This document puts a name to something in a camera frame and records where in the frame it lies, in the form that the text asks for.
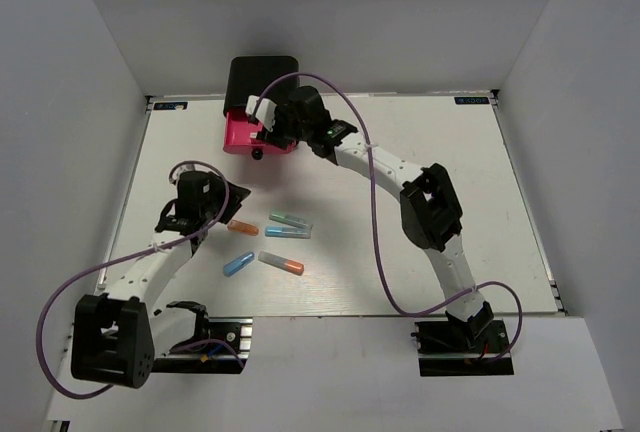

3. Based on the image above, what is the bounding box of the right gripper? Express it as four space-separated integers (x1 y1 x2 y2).
258 101 313 151

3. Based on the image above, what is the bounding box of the green highlighter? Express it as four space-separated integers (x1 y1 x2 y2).
269 210 313 230

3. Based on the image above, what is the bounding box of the pink drawer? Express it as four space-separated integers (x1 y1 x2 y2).
223 108 295 160

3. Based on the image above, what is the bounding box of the blue highlighter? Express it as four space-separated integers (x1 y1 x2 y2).
264 226 311 239

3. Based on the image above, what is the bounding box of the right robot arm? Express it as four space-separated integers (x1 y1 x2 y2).
246 86 494 351

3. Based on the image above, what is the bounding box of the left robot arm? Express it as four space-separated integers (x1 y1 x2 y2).
71 171 251 389

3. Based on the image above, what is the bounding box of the black drawer cabinet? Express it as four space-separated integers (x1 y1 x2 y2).
223 55 299 115

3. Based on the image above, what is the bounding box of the orange white highlighter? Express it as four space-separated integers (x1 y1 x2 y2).
258 251 304 276

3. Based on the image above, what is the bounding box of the left blue table sticker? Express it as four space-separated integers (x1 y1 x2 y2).
153 101 188 111

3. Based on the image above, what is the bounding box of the blue table sticker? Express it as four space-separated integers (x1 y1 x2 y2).
454 96 490 105
153 101 188 111

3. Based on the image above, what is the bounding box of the right blue table sticker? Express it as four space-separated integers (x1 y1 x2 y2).
454 96 490 105

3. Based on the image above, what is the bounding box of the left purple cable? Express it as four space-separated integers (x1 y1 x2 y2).
37 160 249 399

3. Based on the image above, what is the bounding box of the purple cable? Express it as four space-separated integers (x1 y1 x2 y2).
37 160 249 399
252 71 524 364

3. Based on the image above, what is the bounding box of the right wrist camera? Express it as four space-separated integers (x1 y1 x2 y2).
245 95 277 132

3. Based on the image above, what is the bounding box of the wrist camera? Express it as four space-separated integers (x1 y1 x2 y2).
169 163 195 185
245 95 277 132

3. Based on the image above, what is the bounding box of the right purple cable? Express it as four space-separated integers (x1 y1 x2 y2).
252 71 524 364

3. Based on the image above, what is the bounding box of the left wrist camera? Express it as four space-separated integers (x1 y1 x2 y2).
169 163 195 185

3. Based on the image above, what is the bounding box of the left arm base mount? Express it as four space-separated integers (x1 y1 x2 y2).
152 318 253 375

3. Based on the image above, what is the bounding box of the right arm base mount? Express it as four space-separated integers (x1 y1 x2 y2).
411 320 514 378

